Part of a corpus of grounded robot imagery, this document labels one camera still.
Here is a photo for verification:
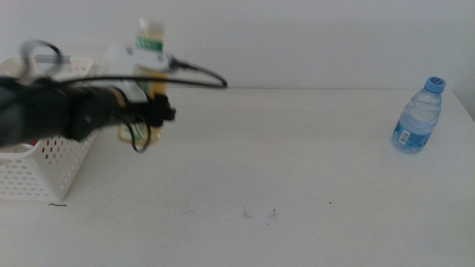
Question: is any clear water bottle blue cap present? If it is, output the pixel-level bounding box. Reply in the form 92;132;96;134
391;76;448;155

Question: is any yellow tea bottle white cap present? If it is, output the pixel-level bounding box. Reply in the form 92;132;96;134
117;18;168;146

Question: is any white perforated plastic basket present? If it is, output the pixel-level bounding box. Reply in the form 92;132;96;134
0;55;99;202

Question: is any thin black cable loop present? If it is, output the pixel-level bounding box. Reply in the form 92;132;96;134
118;109;152;154

